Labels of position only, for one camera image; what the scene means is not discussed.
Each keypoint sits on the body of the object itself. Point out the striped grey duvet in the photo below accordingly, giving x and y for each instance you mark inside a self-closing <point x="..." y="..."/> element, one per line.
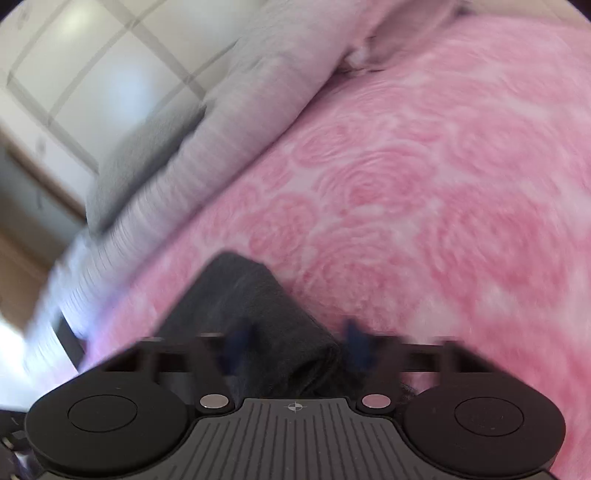
<point x="277" y="69"/>

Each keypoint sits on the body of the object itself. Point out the grey striped pillow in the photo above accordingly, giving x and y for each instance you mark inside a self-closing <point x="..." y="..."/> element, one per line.
<point x="138" y="170"/>

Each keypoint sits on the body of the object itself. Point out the pink floral blanket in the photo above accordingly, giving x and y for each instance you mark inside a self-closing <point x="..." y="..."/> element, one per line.
<point x="415" y="184"/>

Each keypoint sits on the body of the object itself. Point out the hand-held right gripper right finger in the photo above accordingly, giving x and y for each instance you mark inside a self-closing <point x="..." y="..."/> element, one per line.
<point x="358" y="344"/>

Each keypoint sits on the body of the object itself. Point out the faded grey denim jeans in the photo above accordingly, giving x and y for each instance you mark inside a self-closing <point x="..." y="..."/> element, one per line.
<point x="258" y="295"/>

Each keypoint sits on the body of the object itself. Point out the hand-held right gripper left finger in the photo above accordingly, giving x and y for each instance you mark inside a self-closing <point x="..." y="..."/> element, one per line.
<point x="240" y="344"/>

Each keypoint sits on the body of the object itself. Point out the white wardrobe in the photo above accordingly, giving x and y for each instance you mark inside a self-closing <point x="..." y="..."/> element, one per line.
<point x="92" y="69"/>

